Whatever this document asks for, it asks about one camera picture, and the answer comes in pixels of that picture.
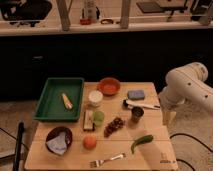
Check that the white bottle on shelf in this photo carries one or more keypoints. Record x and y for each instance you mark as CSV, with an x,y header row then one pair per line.
x,y
90,10

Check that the dark bowl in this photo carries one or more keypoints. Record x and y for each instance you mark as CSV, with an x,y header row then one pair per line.
x,y
56,131

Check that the dark metal cup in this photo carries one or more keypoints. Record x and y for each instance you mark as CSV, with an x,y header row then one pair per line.
x,y
136,114

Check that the white handled knife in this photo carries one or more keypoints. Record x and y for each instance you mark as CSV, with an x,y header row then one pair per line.
x,y
128,102

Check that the black pole left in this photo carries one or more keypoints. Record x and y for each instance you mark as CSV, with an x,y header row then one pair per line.
x,y
17,155

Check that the corn cob piece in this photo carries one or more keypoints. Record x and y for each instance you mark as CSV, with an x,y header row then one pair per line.
x,y
67,103

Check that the orange bowl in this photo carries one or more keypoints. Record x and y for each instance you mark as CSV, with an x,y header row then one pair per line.
x,y
109,86

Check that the blue sponge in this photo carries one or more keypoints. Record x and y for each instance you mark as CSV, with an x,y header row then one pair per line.
x,y
136,94

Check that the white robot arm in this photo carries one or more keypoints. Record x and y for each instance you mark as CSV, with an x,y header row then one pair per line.
x,y
185,83

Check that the green plastic tray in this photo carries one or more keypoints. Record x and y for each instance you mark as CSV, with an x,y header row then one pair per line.
x,y
51,108

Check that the white paper cup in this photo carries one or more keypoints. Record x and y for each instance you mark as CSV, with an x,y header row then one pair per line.
x,y
95,98

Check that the purple grape bunch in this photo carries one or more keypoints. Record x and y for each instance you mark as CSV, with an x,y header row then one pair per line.
x,y
116,124

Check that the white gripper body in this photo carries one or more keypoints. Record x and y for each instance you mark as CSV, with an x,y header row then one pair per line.
x,y
168,116

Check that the black office chair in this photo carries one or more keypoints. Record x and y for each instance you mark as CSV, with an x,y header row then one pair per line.
x,y
29,12

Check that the grey cloth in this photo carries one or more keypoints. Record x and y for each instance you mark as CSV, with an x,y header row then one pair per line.
x,y
58,144

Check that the orange fruit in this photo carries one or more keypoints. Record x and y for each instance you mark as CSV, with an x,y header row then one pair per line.
x,y
89,142

